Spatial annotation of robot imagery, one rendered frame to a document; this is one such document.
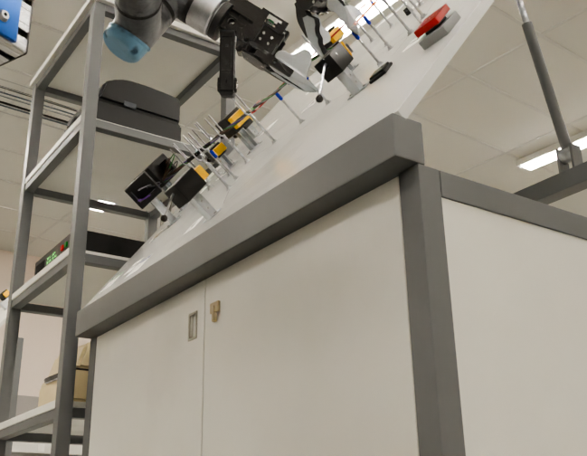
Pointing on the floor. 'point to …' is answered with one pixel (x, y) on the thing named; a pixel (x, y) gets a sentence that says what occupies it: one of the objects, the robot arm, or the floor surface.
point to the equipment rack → (156, 74)
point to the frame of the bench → (434, 294)
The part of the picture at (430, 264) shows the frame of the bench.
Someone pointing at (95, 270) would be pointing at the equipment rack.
